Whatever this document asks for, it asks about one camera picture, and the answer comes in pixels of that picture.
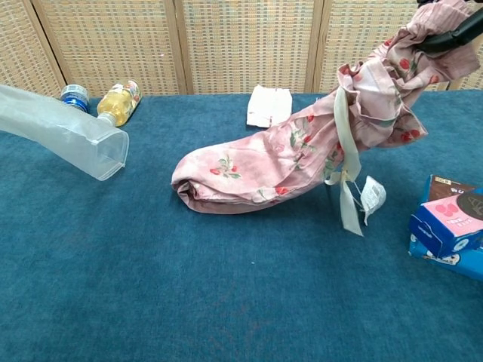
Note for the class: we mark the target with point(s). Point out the pink and blue small box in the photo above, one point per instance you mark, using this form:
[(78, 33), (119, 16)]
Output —
[(445, 226)]

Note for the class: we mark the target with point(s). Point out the pink floral clothing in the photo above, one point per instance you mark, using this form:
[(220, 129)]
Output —
[(264, 158)]

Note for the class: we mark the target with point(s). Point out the yellow drink bottle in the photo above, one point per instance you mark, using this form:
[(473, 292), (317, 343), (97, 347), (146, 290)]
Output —
[(119, 103)]

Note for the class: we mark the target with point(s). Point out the brown chocolate box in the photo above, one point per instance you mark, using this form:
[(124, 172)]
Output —
[(441, 190)]

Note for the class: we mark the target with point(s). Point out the large blue cookie box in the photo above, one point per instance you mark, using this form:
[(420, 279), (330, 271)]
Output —
[(445, 262)]

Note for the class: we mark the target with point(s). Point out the white tissue packet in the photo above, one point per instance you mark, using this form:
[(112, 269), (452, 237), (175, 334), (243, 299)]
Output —
[(266, 107)]

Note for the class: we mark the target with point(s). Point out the clear plastic zip bag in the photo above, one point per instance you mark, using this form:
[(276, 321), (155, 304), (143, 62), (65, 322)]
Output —
[(56, 128)]

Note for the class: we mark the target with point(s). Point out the bamboo folding screen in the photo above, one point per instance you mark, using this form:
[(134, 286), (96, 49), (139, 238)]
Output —
[(226, 41)]

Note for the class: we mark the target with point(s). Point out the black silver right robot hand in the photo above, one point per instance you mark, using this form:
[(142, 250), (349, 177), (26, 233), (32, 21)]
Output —
[(453, 39)]

